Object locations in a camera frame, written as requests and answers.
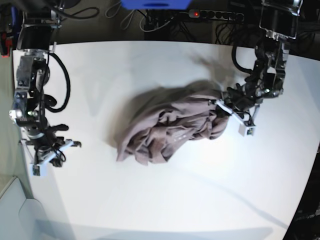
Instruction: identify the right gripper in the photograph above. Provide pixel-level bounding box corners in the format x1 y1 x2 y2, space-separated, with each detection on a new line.
23 124 82 168

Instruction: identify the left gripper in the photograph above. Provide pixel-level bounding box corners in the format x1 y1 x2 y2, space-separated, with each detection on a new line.
208 83 263 126

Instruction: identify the mauve t-shirt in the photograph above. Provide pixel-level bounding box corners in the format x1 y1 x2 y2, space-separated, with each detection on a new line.
116 81 229 166

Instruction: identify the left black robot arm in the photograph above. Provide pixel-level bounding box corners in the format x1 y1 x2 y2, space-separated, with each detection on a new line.
215 0 303 129

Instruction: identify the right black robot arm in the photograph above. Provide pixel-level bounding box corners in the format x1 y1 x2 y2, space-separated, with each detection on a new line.
0 0 82 176

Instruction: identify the grey rounded bin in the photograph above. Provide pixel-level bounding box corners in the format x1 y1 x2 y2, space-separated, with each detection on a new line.
0 177 50 240

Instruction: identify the black power strip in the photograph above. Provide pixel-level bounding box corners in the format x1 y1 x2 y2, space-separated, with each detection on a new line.
188 9 245 23

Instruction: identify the red and black clamp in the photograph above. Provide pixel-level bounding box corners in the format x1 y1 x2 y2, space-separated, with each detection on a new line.
0 31 13 58

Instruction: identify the blue plastic box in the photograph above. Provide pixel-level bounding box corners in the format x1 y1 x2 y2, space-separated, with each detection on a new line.
121 0 191 10

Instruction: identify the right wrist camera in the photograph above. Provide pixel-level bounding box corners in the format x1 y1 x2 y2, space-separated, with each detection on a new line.
28 163 47 177

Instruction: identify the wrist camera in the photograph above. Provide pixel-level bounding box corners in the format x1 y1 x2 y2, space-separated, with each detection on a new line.
238 124 256 138
28 163 47 177

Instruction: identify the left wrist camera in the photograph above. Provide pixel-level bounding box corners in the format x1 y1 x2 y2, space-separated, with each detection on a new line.
238 124 256 138

